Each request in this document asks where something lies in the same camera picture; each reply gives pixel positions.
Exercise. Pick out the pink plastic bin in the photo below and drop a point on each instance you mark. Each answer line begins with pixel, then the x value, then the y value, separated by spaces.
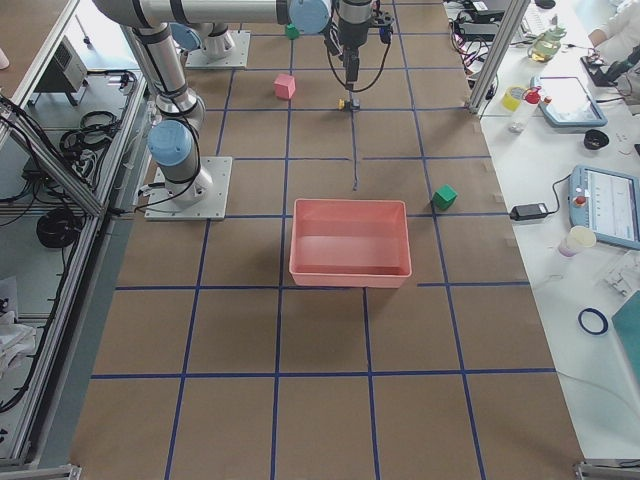
pixel 350 243

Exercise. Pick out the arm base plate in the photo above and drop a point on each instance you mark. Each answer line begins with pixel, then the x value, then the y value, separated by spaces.
pixel 227 51
pixel 205 198

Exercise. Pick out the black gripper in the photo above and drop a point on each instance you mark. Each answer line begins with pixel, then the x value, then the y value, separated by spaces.
pixel 353 31

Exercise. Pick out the green foam cube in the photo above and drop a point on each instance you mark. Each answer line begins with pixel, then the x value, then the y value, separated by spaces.
pixel 291 32
pixel 444 197

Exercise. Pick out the yellow tape roll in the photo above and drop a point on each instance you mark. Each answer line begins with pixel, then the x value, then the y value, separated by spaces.
pixel 512 97

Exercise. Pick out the teach pendant tablet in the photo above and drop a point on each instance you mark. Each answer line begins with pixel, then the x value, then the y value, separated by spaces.
pixel 606 202
pixel 568 103

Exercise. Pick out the black power adapter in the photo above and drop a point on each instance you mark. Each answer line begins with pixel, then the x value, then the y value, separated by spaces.
pixel 526 212

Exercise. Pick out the pink foam cube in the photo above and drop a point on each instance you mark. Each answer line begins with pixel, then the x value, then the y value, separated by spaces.
pixel 284 86

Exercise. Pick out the white paper cup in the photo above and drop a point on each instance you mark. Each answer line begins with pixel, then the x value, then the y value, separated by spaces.
pixel 577 240

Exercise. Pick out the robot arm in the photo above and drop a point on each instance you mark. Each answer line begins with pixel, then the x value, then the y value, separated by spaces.
pixel 203 26
pixel 174 141

